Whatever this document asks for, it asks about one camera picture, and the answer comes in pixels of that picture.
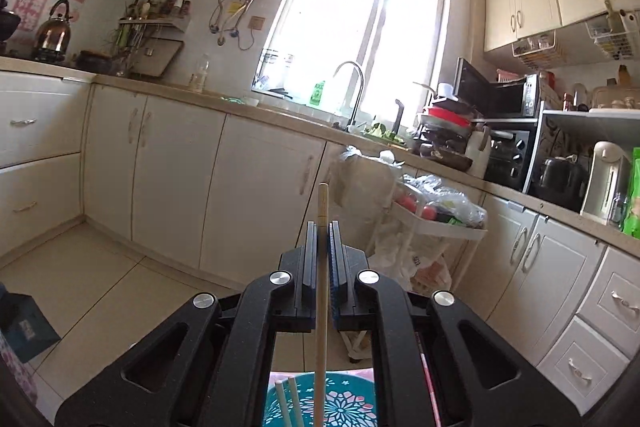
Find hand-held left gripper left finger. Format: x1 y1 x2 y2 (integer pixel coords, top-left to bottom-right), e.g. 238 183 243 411
55 222 319 427

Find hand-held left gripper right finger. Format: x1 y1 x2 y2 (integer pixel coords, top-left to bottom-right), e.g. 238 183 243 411
327 219 583 427

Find pale wooden chopstick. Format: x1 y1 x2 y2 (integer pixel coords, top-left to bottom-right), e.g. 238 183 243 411
312 183 331 427
275 381 291 427
286 375 303 427

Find blue perforated plastic basket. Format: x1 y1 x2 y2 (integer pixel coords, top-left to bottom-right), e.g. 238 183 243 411
262 369 378 427

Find white plastic bag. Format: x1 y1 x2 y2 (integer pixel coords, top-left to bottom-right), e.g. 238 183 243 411
367 222 451 293

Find beige plastic bag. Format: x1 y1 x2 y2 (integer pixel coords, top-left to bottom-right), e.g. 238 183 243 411
410 257 453 298

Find white rolling cart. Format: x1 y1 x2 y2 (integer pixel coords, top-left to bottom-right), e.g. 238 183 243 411
367 179 488 308

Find clear plastic bags heap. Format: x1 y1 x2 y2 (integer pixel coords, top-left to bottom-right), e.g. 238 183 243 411
392 174 488 228

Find green vegetables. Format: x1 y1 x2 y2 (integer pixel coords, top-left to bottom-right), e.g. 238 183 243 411
362 122 408 144

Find cream base cabinets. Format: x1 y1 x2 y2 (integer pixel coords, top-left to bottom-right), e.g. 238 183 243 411
0 69 640 403

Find green dish soap bottle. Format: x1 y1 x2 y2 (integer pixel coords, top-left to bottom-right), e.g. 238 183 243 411
307 79 327 108

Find chrome sink faucet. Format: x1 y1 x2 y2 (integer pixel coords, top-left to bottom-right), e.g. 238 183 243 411
331 61 366 130

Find white jug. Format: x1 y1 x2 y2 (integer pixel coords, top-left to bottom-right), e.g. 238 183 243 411
465 127 493 180

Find stack of pans and dishes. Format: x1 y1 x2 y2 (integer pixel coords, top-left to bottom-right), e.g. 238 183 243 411
414 99 483 172

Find black toaster oven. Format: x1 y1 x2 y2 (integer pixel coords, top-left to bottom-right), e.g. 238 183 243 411
472 118 541 194

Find clear plastic bottle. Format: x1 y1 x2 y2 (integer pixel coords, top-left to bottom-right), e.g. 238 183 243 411
189 53 211 94

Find kitchen window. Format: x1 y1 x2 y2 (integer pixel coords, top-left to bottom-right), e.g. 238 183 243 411
252 0 451 128

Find black microwave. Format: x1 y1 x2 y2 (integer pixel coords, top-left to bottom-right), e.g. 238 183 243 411
454 57 543 118

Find dark framed cutting board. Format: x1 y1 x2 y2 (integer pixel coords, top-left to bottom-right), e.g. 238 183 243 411
131 39 185 78

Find white thermal water pot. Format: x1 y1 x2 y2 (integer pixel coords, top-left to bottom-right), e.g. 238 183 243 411
580 141 632 227

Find blue package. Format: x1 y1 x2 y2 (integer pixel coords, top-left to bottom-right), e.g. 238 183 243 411
0 282 62 364

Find white counter shelf rack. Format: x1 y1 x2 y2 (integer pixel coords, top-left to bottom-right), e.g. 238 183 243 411
524 107 640 218

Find green snack packet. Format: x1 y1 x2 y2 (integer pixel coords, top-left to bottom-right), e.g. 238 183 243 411
621 147 640 238

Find floral waste bin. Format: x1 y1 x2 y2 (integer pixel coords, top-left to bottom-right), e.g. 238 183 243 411
0 332 41 413

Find steel kettle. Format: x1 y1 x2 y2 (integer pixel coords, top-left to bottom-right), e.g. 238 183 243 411
34 0 75 58

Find black wok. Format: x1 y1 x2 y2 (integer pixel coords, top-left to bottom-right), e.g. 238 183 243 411
0 0 22 42

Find wall utensil rack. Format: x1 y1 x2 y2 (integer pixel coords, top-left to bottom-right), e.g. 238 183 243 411
117 0 193 42

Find wire hanging basket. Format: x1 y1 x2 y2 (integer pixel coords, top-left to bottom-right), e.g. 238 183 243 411
511 32 568 70
586 9 640 60

